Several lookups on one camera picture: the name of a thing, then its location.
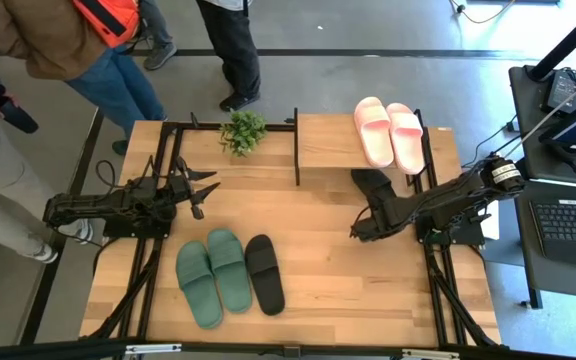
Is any white paper sheet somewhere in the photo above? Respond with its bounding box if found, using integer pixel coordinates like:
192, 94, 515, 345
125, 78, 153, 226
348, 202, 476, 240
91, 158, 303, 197
480, 199, 501, 242

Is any black metal pole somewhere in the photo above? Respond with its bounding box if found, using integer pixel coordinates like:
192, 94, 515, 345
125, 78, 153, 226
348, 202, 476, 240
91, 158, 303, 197
526, 0, 576, 83

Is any black computer desk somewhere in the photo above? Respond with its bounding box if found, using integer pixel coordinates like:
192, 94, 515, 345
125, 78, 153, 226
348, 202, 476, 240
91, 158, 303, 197
507, 64, 576, 310

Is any green rubber slide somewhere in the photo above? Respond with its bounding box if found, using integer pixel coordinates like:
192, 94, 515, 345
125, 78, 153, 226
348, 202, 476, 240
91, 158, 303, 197
175, 240, 224, 331
206, 228, 254, 315

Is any black handheld object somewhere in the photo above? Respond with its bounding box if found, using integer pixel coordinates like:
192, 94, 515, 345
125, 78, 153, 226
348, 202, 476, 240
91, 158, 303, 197
0, 95, 40, 135

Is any black metal rig frame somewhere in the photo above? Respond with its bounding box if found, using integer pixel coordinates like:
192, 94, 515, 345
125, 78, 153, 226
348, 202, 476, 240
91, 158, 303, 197
0, 107, 576, 360

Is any thin white rod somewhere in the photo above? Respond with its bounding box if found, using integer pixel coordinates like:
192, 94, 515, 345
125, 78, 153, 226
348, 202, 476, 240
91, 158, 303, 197
517, 67, 576, 157

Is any black power cable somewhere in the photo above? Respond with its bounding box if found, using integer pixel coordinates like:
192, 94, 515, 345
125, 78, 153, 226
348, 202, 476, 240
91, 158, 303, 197
475, 117, 520, 169

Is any orange bag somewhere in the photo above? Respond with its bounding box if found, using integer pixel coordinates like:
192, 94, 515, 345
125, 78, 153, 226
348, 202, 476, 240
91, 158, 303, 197
71, 0, 142, 50

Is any black power adapter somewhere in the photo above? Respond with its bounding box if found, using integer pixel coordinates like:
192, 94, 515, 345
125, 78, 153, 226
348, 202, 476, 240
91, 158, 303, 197
546, 69, 576, 114

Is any yellow floor cable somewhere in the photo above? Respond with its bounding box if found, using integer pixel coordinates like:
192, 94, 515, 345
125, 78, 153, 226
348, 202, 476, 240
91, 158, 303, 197
448, 0, 518, 25

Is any wooden shelf with black legs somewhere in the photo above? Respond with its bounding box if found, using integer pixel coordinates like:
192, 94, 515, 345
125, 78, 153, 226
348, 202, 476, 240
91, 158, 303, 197
293, 107, 429, 187

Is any small green potted plant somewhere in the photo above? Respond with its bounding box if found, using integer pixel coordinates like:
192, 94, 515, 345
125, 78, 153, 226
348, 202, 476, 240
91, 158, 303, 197
218, 109, 268, 159

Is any pink rubber slide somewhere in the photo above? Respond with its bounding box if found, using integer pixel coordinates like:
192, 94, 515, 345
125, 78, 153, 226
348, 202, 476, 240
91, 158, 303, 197
353, 96, 396, 169
385, 102, 426, 176

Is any black keyboard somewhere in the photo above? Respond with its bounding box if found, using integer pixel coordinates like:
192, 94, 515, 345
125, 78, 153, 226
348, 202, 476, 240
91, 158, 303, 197
530, 198, 576, 270

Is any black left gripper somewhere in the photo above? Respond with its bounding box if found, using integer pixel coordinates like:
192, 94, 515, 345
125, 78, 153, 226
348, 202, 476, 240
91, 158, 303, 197
168, 156, 222, 221

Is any black rubber slide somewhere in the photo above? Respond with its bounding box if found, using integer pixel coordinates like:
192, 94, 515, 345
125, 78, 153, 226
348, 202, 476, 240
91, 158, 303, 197
244, 233, 286, 317
351, 168, 398, 211

